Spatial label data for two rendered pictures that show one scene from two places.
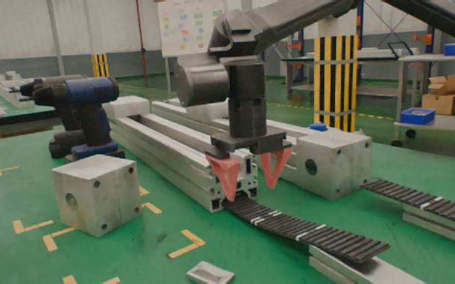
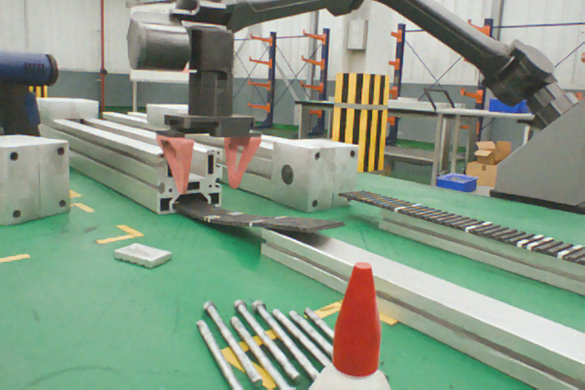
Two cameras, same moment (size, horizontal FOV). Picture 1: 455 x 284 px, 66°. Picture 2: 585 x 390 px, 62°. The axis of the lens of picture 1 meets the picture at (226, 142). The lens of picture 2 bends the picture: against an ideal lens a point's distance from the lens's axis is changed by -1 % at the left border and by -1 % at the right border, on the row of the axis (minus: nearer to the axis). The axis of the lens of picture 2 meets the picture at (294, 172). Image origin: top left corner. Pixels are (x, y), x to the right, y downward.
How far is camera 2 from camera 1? 0.16 m
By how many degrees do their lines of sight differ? 11
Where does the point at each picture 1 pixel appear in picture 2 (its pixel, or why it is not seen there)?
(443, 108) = (490, 181)
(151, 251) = (74, 237)
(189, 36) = not seen: hidden behind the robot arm
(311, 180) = (287, 191)
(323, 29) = (348, 64)
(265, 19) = not seen: outside the picture
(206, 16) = not seen: hidden behind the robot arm
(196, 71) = (152, 27)
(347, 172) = (327, 181)
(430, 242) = (399, 244)
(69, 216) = not seen: outside the picture
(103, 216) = (17, 199)
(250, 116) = (213, 91)
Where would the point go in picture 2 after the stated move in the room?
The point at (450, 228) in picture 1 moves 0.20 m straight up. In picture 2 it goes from (422, 231) to (439, 65)
